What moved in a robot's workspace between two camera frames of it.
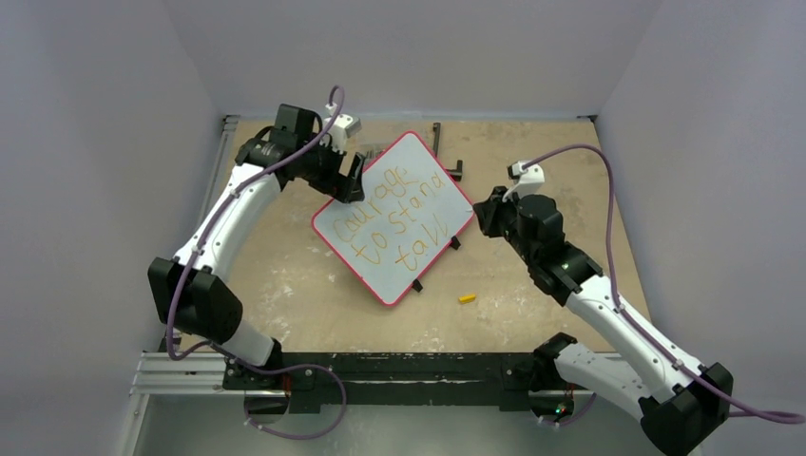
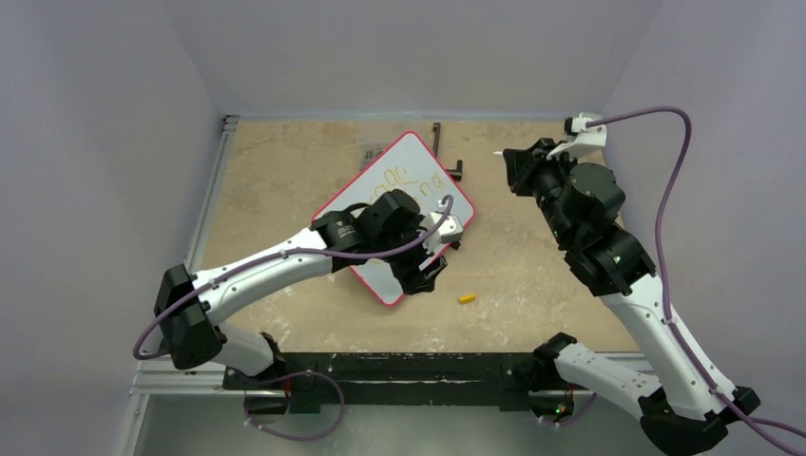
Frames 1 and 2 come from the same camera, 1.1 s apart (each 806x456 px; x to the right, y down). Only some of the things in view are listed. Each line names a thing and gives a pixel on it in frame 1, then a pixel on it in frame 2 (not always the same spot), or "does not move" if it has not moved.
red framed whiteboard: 411,219 does not move
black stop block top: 436,137 does not move
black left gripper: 346,188 -> 423,280
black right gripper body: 489,214 -> 522,168
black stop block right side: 456,173 does not move
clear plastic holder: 370,155 does not move
